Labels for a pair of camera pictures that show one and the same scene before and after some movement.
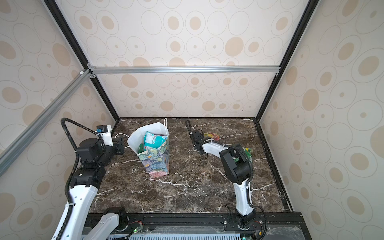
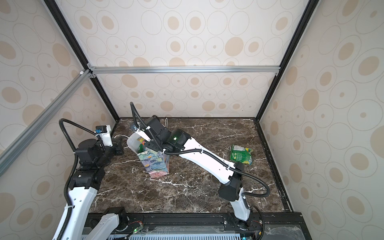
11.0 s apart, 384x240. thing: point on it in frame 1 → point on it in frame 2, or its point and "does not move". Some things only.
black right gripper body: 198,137 → 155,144
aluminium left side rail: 8,154 does not move
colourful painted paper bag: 151,144 does not move
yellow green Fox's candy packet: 140,148 does not move
